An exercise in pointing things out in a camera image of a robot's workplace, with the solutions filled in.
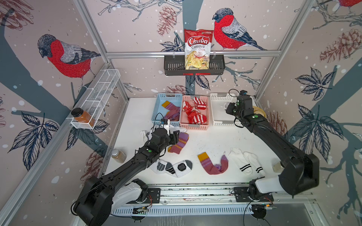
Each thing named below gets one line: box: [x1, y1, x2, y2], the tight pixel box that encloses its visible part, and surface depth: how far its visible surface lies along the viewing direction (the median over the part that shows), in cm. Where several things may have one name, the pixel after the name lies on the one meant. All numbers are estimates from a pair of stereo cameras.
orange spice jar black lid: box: [71, 107, 96, 127], surface depth 62 cm
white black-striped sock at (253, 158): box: [243, 151, 266, 178], surface depth 86 cm
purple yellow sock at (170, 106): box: [161, 100, 181, 113], surface depth 117 cm
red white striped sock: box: [192, 96, 207, 110], surface depth 113 cm
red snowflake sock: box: [181, 100, 196, 116], surface depth 112 cm
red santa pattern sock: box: [187, 111, 207, 125], surface depth 106 cm
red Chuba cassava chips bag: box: [183, 28, 214, 71], surface depth 87 cm
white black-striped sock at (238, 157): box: [228, 147, 253, 176], surface depth 87 cm
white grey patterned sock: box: [150, 158, 193, 178], surface depth 83 cm
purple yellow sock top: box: [161, 104, 181, 122], surface depth 106 cm
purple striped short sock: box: [167, 131, 190, 155], surface depth 93 cm
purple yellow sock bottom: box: [197, 152, 229, 175], surface depth 84 cm
